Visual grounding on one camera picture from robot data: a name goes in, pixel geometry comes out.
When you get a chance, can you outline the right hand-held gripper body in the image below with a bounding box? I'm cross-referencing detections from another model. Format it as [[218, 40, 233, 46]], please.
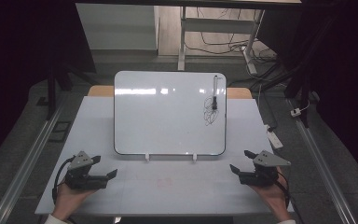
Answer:
[[238, 150, 292, 188]]

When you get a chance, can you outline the person's right hand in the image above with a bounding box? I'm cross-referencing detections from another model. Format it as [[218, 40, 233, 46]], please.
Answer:
[[250, 167, 291, 222]]

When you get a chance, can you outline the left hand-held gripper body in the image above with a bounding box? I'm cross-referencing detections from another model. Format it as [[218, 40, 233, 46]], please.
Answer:
[[64, 151, 110, 190]]

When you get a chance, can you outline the white whiteboard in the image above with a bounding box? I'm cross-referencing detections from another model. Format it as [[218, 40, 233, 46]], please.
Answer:
[[113, 70, 227, 157]]

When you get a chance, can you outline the left hand-held gripper black cable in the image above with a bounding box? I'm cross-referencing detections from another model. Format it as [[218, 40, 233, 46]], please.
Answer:
[[51, 156, 76, 205]]

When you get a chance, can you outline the black floor cables tangle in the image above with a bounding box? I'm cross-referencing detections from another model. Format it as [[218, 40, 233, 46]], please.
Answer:
[[185, 7, 278, 64]]

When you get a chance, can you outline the white desk frame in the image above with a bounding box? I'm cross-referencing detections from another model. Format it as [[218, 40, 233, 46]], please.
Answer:
[[177, 6, 266, 76]]

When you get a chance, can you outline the black floor plate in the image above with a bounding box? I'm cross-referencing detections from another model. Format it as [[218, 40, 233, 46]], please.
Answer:
[[48, 120, 73, 144]]

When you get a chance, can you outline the white cabinet panel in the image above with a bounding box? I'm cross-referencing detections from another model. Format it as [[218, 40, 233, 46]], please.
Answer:
[[75, 3, 160, 51]]

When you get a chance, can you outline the aluminium floor rail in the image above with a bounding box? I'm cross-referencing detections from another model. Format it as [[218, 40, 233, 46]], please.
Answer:
[[286, 98, 358, 224], [0, 95, 68, 224]]

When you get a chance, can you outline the hand-held gripper black cable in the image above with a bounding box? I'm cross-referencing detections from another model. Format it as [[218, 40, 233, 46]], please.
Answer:
[[51, 156, 76, 205], [274, 172, 294, 210]]

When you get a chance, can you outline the right hand-held gripper black cable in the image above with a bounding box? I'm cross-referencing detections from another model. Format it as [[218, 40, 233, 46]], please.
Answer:
[[274, 172, 294, 210]]

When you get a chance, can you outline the black metal stand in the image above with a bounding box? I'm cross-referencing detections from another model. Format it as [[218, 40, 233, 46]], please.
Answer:
[[45, 60, 99, 121]]

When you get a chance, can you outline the person's left hand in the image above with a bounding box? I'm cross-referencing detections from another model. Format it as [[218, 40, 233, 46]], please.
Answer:
[[51, 181, 98, 222]]

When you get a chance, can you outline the white power strip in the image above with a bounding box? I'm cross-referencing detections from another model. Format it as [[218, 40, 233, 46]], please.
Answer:
[[265, 123, 284, 150]]

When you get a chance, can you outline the white marker pen black cap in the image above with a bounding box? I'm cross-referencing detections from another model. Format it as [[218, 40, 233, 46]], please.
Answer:
[[212, 75, 219, 111]]

